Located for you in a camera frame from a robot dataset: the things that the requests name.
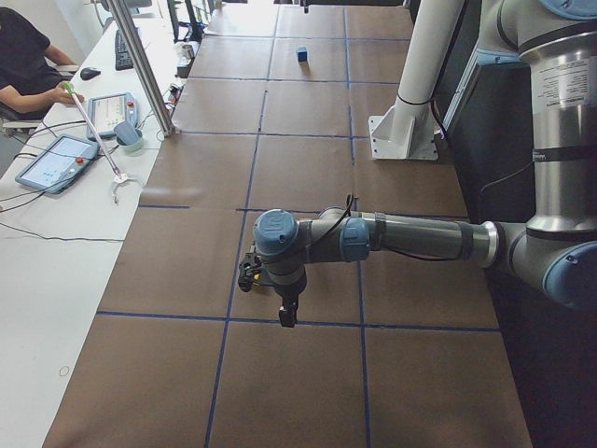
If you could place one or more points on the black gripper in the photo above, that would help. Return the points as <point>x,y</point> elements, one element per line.
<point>287,294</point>

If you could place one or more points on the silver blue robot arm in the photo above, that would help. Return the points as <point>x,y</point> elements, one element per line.
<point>554,251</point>

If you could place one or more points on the mint bowl with blue cup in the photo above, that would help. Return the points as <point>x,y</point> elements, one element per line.
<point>128,137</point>

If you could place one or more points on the far blue teach pendant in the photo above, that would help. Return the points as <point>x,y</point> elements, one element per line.
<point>106,112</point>

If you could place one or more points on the blue teach pendant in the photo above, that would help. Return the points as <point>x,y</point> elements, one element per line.
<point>59,165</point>
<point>106,112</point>

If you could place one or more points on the near blue teach pendant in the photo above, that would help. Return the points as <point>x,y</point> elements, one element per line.
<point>59,165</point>

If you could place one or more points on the small metal cup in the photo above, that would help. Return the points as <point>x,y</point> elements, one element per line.
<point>188,51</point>

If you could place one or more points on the black keyboard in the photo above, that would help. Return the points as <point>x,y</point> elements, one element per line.
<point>123,58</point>

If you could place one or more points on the black computer mouse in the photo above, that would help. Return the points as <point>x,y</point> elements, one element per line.
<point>89,73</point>

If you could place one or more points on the long reacher grabber stick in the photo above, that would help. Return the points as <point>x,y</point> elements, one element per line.
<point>120,178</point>

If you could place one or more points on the seated person black shirt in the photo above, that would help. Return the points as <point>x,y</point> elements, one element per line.
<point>29,85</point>

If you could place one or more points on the white mast base bracket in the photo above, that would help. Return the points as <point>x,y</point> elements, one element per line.
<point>404,132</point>

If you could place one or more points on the aluminium frame post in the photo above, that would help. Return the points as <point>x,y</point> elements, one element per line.
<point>123,18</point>

